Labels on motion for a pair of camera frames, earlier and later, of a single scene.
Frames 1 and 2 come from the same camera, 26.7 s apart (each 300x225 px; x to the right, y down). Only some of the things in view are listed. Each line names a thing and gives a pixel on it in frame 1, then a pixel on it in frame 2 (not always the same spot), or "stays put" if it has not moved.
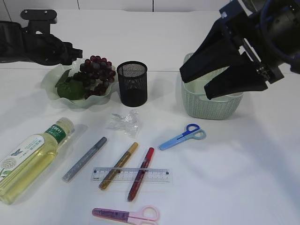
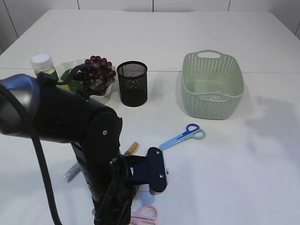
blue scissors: x=192 y=131 stays put
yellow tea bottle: x=24 y=165 → x=43 y=63
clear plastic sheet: x=127 y=121 → x=214 y=96
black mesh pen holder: x=132 y=77 stays put
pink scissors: x=149 y=215 stays put
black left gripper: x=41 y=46 → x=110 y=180
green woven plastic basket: x=197 y=103 stays put
